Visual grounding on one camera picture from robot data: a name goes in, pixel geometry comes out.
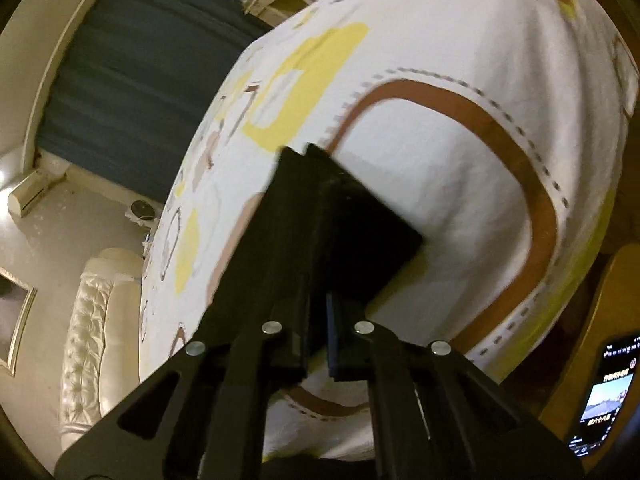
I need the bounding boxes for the black pants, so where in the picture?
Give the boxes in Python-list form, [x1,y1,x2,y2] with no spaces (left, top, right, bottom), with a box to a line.
[196,145,424,389]

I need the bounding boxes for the cream tufted headboard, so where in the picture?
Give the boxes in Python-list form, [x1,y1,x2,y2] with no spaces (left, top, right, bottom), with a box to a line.
[58,248,143,450]

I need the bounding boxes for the smartphone with lit screen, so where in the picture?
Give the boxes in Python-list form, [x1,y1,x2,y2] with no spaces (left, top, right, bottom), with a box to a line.
[568,333,639,458]

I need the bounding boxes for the small desk fan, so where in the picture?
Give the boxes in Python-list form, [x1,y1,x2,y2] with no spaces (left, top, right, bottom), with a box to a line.
[125,200,156,222]

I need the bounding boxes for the patterned white bed sheet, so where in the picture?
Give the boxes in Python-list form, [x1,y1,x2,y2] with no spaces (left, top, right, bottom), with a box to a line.
[136,0,637,463]

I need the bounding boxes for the dark teal curtain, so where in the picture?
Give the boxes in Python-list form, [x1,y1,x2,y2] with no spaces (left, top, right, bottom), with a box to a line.
[37,0,270,203]

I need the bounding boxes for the framed wall picture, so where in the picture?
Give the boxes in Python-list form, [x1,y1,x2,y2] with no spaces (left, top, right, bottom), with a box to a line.
[0,269,37,377]

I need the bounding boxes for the wall air conditioner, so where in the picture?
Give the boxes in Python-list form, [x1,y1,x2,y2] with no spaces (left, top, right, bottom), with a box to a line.
[6,168,66,218]

